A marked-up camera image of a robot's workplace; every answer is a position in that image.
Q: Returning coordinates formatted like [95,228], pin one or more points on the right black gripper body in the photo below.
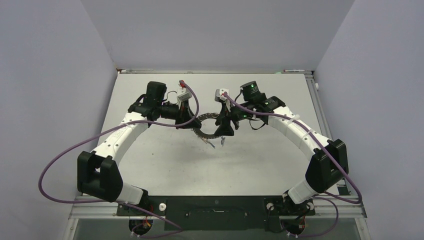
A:
[237,113]

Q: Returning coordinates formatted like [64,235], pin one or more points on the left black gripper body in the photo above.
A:
[181,113]

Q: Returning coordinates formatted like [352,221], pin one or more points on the large metal ring disc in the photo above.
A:
[199,132]

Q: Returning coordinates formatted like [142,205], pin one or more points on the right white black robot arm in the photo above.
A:
[328,162]

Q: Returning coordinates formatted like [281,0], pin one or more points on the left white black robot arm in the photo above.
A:
[98,173]

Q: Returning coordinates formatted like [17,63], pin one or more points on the red white marker pen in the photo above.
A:
[294,71]

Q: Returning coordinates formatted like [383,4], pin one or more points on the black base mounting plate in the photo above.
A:
[227,213]

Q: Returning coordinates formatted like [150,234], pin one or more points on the aluminium rail back edge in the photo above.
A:
[238,71]

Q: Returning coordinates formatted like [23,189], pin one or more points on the aluminium frame rail right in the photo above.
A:
[342,188]

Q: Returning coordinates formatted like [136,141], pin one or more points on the aluminium frame rail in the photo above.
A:
[323,209]
[342,188]

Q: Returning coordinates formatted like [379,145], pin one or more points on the aluminium frame rail front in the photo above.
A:
[323,209]

